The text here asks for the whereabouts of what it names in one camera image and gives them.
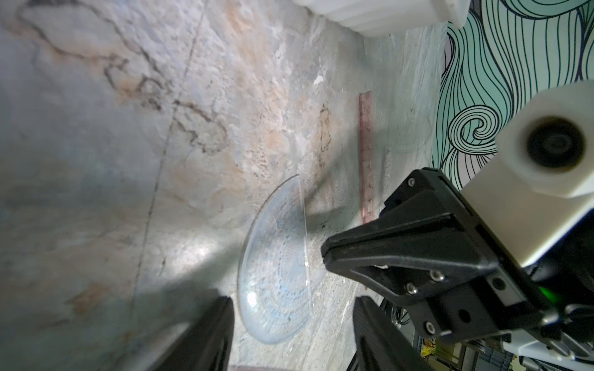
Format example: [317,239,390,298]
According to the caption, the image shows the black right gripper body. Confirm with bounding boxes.
[380,168,555,340]

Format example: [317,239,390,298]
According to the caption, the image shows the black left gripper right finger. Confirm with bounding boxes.
[347,296,431,371]

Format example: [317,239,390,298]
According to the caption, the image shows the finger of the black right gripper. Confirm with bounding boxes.
[321,212,499,269]
[325,264,497,307]

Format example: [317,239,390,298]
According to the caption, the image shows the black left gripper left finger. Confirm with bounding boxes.
[151,296,235,370]

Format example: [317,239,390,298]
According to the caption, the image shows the clear protractor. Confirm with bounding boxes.
[238,175,312,345]

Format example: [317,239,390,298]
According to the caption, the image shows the white plastic storage box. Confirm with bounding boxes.
[294,0,471,37]

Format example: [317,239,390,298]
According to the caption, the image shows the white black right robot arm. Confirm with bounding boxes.
[321,168,593,370]

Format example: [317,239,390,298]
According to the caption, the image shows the red straight ruler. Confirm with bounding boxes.
[359,91,374,224]

